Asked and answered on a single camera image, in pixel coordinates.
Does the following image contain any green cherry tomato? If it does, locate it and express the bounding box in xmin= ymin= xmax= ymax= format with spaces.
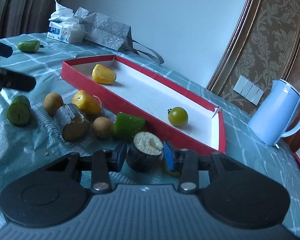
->
xmin=167 ymin=107 xmax=189 ymax=127

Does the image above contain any yellow pepper half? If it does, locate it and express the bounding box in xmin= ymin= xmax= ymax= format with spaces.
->
xmin=91 ymin=64 xmax=116 ymax=85

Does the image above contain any green cucumber end piece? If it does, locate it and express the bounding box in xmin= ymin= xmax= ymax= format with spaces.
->
xmin=17 ymin=40 xmax=44 ymax=53

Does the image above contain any small brown longan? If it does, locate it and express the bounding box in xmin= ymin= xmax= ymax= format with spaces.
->
xmin=93 ymin=116 xmax=114 ymax=139

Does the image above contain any cucumber slice piece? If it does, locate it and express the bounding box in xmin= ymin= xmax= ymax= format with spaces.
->
xmin=6 ymin=95 xmax=31 ymax=127

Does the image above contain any green cucumber chunk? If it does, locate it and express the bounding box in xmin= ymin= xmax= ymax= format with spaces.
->
xmin=114 ymin=112 xmax=146 ymax=141

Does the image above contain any teal checked tablecloth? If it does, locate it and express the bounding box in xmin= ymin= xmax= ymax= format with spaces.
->
xmin=0 ymin=34 xmax=300 ymax=236

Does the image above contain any brown longan fruit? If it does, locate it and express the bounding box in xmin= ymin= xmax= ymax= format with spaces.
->
xmin=43 ymin=92 xmax=64 ymax=116

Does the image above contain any yellow pepper piece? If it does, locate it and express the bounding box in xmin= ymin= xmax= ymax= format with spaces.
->
xmin=71 ymin=90 xmax=102 ymax=115

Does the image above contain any tissue pack with cat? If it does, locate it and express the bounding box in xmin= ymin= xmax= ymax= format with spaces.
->
xmin=47 ymin=0 xmax=85 ymax=44

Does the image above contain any red shallow cardboard tray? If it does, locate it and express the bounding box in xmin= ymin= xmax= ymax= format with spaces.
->
xmin=61 ymin=55 xmax=226 ymax=155

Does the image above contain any light blue electric kettle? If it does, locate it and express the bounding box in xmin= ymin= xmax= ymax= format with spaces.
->
xmin=248 ymin=79 xmax=300 ymax=146

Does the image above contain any grey patterned paper bag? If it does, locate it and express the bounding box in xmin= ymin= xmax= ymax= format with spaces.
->
xmin=75 ymin=7 xmax=165 ymax=64

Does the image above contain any dark wooden headboard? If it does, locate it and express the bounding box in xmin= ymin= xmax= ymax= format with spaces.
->
xmin=284 ymin=89 xmax=300 ymax=153

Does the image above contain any white wall switch panel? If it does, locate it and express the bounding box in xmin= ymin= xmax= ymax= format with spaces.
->
xmin=234 ymin=75 xmax=264 ymax=106

